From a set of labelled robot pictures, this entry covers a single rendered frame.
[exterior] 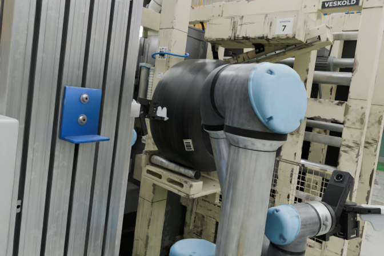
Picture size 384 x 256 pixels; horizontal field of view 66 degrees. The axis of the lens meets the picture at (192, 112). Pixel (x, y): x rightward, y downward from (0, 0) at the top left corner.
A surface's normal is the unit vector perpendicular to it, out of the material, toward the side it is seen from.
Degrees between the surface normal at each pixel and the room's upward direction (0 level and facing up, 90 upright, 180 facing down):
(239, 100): 96
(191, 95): 75
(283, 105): 82
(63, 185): 90
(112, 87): 90
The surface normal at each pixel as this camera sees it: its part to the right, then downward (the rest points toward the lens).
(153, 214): 0.74, 0.14
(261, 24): -0.66, -0.04
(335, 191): -0.67, -0.58
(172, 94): -0.59, -0.33
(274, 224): -0.84, -0.07
